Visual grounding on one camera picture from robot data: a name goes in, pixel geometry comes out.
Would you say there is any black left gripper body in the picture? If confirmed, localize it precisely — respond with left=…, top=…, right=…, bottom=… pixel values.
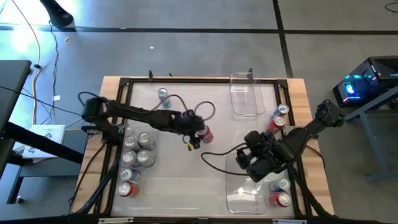
left=177, top=118, right=206, bottom=138

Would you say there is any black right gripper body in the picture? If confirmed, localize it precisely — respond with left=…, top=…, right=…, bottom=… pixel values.
left=235, top=147, right=251, bottom=170

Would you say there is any red Fanta can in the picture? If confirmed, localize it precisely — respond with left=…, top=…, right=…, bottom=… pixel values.
left=117, top=181, right=140, bottom=198
left=196, top=124, right=215, bottom=145
left=266, top=114, right=286, bottom=135
left=269, top=192, right=293, bottom=208

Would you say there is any clear plastic bin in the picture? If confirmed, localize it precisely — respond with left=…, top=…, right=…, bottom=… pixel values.
left=224, top=151, right=269, bottom=215
left=229, top=72, right=267, bottom=121
left=119, top=119, right=160, bottom=170

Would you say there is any blue silver Red Bull can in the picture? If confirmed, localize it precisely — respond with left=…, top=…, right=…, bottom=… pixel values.
left=120, top=167, right=141, bottom=182
left=269, top=177, right=292, bottom=192
left=157, top=87, right=172, bottom=109
left=271, top=103, right=290, bottom=121

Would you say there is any grey metal stand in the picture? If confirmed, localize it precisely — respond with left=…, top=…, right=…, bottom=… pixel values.
left=343, top=85, right=398, bottom=183

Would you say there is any white booklet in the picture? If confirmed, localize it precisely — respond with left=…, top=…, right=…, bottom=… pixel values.
left=30, top=124, right=67, bottom=144

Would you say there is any white paper sheet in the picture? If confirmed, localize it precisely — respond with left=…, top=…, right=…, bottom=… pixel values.
left=21, top=144, right=60, bottom=160

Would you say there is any black computer case with lights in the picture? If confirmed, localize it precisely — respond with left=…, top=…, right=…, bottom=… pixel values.
left=332, top=55, right=398, bottom=109

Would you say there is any black stand foot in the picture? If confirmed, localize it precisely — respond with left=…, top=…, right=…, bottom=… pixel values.
left=39, top=0, right=75, bottom=28

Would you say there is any black desk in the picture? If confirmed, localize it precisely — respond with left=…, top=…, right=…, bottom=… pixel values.
left=0, top=60, right=90, bottom=206

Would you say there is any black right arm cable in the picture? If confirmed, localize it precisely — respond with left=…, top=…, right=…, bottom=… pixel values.
left=200, top=142, right=249, bottom=177

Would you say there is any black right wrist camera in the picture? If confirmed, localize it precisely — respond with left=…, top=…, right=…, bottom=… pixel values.
left=244, top=130, right=265, bottom=147

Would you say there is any black floor cable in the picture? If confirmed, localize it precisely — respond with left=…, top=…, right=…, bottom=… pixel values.
left=40, top=20, right=60, bottom=125

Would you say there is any thin black cable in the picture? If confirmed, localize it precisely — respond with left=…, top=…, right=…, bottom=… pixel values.
left=0, top=85, right=81, bottom=115

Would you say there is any yellow floor cable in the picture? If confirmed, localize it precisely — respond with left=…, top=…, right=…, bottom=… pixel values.
left=11, top=0, right=43, bottom=125

